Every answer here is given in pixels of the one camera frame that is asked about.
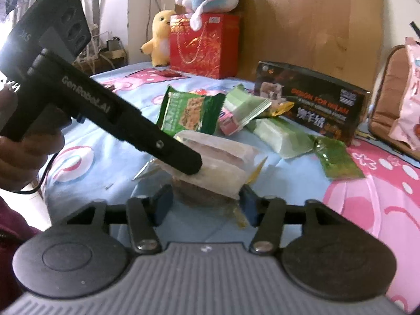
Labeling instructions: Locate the green cracker packet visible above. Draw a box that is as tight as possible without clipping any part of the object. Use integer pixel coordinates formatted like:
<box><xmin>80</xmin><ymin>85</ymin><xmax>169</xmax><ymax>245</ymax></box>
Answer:
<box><xmin>157</xmin><ymin>86</ymin><xmax>226</xmax><ymax>136</ymax></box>

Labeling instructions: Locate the clear bag brown cake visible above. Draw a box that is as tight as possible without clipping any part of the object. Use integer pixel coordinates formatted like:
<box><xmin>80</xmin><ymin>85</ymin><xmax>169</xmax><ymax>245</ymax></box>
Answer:
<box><xmin>133</xmin><ymin>130</ymin><xmax>267</xmax><ymax>229</ymax></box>

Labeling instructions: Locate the pink UHA candy packet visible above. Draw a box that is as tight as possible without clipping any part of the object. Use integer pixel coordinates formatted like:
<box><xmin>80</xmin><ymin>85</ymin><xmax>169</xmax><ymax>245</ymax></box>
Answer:
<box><xmin>219</xmin><ymin>107</ymin><xmax>243</xmax><ymax>136</ymax></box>

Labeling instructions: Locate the light green snack packet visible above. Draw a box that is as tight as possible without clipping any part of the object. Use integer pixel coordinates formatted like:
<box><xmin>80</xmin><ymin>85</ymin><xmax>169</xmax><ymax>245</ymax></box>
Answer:
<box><xmin>224</xmin><ymin>84</ymin><xmax>272</xmax><ymax>127</ymax></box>

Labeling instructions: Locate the dark green candy packet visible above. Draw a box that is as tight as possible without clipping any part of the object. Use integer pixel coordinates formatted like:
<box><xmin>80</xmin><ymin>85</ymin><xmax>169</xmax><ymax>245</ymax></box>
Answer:
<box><xmin>313</xmin><ymin>136</ymin><xmax>364</xmax><ymax>180</ymax></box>

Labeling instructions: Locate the person's left hand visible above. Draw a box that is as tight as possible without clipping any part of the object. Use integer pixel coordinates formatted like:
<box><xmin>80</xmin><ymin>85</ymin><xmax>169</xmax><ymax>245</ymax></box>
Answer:
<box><xmin>1</xmin><ymin>106</ymin><xmax>71</xmax><ymax>191</ymax></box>

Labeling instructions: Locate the peppa pig bed sheet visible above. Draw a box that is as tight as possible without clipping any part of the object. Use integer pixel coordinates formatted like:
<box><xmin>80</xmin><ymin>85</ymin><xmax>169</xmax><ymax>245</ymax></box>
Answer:
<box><xmin>42</xmin><ymin>64</ymin><xmax>419</xmax><ymax>312</ymax></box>

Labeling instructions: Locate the small red envelope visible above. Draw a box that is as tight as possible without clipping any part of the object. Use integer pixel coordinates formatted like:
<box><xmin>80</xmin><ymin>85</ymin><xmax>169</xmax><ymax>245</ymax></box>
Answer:
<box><xmin>156</xmin><ymin>70</ymin><xmax>184</xmax><ymax>79</ymax></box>

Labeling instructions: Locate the red gift bag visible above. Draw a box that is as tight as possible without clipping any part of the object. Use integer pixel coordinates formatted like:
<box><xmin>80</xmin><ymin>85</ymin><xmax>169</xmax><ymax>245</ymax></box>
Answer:
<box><xmin>169</xmin><ymin>14</ymin><xmax>240</xmax><ymax>79</ymax></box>

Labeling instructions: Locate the yellow duck plush toy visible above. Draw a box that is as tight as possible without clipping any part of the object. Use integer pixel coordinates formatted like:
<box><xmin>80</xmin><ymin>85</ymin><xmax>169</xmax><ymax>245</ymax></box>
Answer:
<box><xmin>141</xmin><ymin>10</ymin><xmax>176</xmax><ymax>67</ymax></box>

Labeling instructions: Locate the black open cardboard box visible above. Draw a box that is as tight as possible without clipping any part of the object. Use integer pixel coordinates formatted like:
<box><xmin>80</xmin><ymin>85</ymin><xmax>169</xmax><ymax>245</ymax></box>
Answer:
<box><xmin>254</xmin><ymin>61</ymin><xmax>369</xmax><ymax>145</ymax></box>

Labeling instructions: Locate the pink twisted snack bag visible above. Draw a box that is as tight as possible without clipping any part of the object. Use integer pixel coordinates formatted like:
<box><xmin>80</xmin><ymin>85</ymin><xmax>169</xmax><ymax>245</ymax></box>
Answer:
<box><xmin>389</xmin><ymin>38</ymin><xmax>419</xmax><ymax>151</ymax></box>

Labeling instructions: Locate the brown seat cushion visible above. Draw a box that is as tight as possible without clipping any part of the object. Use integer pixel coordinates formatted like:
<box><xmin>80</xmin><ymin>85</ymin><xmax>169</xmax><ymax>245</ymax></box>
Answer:
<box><xmin>368</xmin><ymin>45</ymin><xmax>419</xmax><ymax>161</ymax></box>

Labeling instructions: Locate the brown wooden headboard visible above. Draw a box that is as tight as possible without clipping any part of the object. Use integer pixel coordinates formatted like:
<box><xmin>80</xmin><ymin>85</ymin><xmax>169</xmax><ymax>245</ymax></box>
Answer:
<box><xmin>235</xmin><ymin>0</ymin><xmax>384</xmax><ymax>91</ymax></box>

